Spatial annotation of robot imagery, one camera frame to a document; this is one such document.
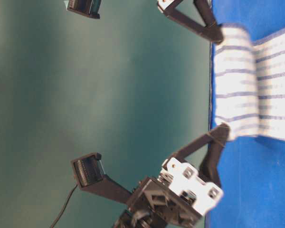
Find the far gripper black white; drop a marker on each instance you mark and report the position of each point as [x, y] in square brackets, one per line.
[211, 31]

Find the near gripper black white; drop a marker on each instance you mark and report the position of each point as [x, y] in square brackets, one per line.
[179, 195]

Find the white blue-striped towel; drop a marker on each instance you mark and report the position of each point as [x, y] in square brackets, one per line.
[250, 83]

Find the near black robot arm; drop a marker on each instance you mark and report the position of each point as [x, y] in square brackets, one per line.
[139, 219]

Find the blue table cloth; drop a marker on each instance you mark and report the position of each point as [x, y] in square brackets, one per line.
[252, 170]

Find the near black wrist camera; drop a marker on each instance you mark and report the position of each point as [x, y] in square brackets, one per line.
[91, 177]

